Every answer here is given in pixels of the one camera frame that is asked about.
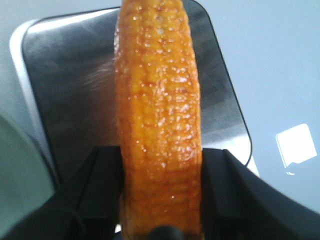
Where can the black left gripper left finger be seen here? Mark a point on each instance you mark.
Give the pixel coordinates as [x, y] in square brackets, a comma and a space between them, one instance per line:
[86, 207]

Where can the light green plate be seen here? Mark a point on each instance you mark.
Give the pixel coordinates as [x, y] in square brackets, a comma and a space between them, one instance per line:
[25, 180]

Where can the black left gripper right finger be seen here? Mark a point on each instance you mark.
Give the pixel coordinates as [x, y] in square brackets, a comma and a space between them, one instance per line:
[238, 205]

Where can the orange corn cob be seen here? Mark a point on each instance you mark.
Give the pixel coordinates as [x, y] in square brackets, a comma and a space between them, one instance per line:
[158, 119]

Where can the black silver kitchen scale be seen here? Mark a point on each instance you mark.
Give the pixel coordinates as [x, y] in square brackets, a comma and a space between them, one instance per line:
[65, 65]

